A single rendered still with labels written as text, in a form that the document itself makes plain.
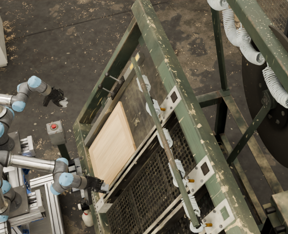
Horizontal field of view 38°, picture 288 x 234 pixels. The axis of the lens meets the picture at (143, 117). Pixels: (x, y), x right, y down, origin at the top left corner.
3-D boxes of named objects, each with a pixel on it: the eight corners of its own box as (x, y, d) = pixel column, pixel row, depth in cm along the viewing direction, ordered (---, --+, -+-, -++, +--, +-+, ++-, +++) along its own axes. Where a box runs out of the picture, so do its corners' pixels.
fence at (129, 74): (88, 141, 337) (83, 140, 335) (143, 53, 279) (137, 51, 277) (89, 146, 334) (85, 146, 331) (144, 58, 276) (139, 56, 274)
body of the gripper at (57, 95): (66, 99, 288) (54, 91, 279) (56, 106, 291) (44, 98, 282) (64, 91, 293) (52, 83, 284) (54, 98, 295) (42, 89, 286)
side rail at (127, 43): (89, 118, 355) (77, 117, 349) (150, 14, 289) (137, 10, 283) (90, 124, 351) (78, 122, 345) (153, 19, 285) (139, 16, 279)
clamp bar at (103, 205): (103, 203, 302) (72, 202, 289) (190, 88, 231) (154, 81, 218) (106, 215, 296) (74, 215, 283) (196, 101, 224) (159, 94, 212)
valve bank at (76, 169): (67, 169, 358) (60, 154, 339) (83, 165, 360) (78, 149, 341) (77, 222, 328) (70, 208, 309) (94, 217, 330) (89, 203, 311)
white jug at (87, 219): (83, 218, 391) (79, 209, 375) (93, 215, 392) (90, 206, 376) (85, 228, 385) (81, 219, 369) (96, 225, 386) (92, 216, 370)
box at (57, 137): (51, 136, 359) (46, 123, 344) (65, 132, 360) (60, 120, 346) (53, 147, 351) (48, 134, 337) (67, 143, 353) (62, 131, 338)
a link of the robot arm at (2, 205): (12, 204, 279) (3, 159, 237) (8, 225, 270) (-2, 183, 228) (-7, 203, 277) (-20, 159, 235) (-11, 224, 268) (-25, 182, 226)
